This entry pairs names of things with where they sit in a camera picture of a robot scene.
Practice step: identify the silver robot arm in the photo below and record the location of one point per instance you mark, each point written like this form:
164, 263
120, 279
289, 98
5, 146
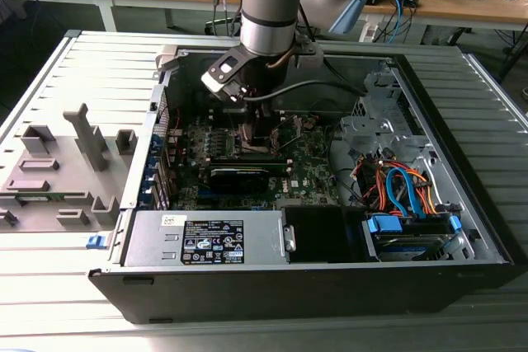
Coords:
268, 6

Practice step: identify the CPU socket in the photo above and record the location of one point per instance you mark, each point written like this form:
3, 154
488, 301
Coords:
239, 150

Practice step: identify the round coin battery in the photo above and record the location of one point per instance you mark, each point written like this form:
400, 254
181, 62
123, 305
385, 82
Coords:
310, 123

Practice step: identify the installed RAM stick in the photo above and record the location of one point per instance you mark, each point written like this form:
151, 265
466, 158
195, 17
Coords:
247, 161

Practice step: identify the green motherboard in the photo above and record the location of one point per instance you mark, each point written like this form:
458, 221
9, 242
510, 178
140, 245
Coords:
313, 162

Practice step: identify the black graphics card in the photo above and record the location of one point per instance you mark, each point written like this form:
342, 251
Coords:
239, 181

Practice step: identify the metal drive cage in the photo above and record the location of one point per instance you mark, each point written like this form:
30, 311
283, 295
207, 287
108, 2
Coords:
367, 127

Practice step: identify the black plastic shroud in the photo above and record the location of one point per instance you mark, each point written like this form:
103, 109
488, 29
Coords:
313, 232

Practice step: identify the grey power supply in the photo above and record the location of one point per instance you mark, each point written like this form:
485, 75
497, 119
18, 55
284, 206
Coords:
144, 240

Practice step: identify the hard disk in blue carrier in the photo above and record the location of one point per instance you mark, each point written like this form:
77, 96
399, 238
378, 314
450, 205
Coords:
402, 247

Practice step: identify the grey parts rack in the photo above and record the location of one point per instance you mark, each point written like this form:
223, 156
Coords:
62, 154

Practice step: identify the black PC case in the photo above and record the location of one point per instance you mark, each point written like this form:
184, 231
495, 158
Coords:
288, 298

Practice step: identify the blue case latch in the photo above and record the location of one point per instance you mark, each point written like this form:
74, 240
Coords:
95, 242

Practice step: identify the green RAM stick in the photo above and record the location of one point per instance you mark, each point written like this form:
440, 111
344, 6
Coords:
35, 197

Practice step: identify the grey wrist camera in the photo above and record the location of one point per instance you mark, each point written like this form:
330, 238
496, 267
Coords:
309, 57

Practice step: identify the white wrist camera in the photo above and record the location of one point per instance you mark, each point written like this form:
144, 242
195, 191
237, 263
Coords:
218, 84

